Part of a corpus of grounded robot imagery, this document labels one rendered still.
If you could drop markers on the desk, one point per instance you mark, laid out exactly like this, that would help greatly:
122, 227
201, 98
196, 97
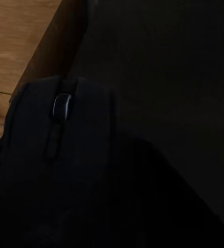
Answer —
164, 60

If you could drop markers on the cabinet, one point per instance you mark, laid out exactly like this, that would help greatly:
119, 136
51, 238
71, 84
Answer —
38, 39

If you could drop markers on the mouse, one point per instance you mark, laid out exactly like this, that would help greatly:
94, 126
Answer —
67, 167

